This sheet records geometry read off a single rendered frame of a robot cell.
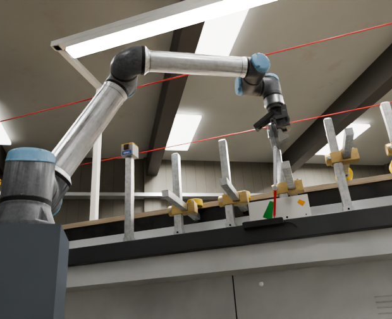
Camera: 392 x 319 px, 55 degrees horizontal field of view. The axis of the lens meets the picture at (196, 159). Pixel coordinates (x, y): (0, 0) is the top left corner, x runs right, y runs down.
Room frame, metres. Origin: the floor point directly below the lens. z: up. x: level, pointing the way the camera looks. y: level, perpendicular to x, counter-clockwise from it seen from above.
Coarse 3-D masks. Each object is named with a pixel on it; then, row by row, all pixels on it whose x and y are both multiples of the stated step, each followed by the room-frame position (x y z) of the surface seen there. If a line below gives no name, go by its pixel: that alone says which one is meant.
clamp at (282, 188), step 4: (296, 180) 1.56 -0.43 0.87; (300, 180) 1.55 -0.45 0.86; (276, 184) 1.58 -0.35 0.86; (280, 184) 1.58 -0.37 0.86; (284, 184) 1.57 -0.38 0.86; (296, 184) 1.56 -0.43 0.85; (300, 184) 1.55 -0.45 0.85; (280, 188) 1.58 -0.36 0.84; (284, 188) 1.57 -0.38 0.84; (296, 188) 1.56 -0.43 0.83; (300, 188) 1.55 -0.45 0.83; (276, 192) 1.59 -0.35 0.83; (280, 192) 1.58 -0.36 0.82; (284, 192) 1.57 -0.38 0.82; (288, 192) 1.58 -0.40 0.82; (292, 192) 1.58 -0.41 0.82; (296, 192) 1.58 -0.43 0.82; (300, 192) 1.59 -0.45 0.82; (304, 192) 1.59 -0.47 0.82
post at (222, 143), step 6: (222, 144) 1.65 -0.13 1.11; (222, 150) 1.65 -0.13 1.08; (222, 156) 1.65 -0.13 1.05; (222, 162) 1.65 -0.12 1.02; (228, 162) 1.67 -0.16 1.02; (222, 168) 1.65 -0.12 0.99; (228, 168) 1.65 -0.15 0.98; (222, 174) 1.66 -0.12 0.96; (228, 174) 1.65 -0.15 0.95; (228, 210) 1.65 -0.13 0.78; (234, 210) 1.68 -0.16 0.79; (228, 216) 1.65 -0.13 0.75; (234, 216) 1.66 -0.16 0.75; (228, 222) 1.65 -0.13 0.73
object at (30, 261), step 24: (0, 240) 0.98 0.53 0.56; (24, 240) 1.00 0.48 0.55; (48, 240) 1.01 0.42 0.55; (0, 264) 0.98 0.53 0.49; (24, 264) 1.00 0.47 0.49; (48, 264) 1.01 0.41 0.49; (0, 288) 0.99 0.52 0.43; (24, 288) 1.00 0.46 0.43; (48, 288) 1.01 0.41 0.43; (0, 312) 0.99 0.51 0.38; (24, 312) 1.00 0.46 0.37; (48, 312) 1.01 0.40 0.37
